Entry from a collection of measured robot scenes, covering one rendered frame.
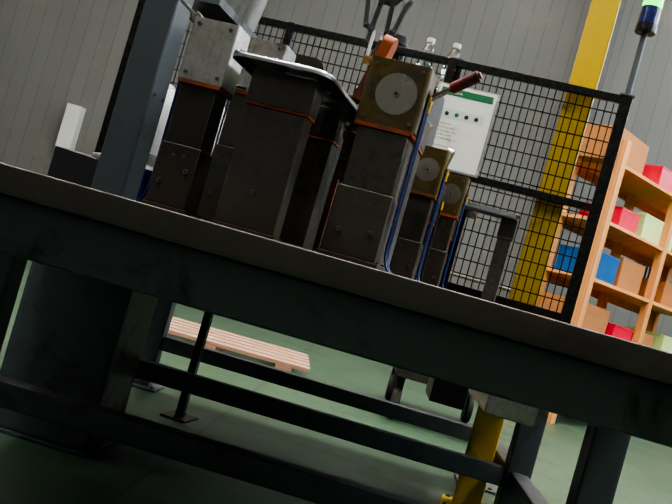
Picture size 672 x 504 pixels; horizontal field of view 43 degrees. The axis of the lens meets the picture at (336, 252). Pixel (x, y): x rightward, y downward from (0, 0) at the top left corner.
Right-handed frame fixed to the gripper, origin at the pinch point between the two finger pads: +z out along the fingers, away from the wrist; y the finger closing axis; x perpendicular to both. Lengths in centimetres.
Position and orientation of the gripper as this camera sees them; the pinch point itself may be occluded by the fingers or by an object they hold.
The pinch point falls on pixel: (374, 45)
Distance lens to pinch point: 228.4
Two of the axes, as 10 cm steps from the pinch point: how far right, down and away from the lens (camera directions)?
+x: 0.2, 0.2, 10.0
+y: 9.6, 2.8, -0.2
